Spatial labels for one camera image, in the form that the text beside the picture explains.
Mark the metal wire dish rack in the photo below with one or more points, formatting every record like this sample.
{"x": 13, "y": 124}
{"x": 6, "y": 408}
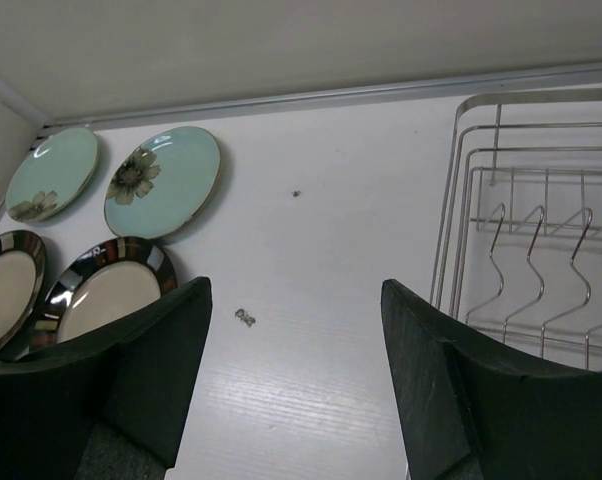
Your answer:
{"x": 519, "y": 249}

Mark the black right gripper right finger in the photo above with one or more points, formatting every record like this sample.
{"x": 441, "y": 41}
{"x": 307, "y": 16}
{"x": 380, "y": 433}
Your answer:
{"x": 471, "y": 407}

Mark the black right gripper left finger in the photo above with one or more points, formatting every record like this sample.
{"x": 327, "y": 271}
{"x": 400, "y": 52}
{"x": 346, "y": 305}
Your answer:
{"x": 135, "y": 376}

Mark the mint green flower plate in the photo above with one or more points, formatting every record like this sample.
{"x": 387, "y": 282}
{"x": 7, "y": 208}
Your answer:
{"x": 52, "y": 176}

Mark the aluminium frame rail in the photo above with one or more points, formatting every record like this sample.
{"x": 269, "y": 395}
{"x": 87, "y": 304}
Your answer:
{"x": 353, "y": 160}

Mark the light blue flower plate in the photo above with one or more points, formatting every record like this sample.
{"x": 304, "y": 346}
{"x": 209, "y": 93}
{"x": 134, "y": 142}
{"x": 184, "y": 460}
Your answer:
{"x": 163, "y": 183}

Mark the brown striped rim plate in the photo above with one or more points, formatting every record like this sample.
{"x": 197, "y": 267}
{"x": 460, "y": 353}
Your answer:
{"x": 23, "y": 261}
{"x": 109, "y": 281}

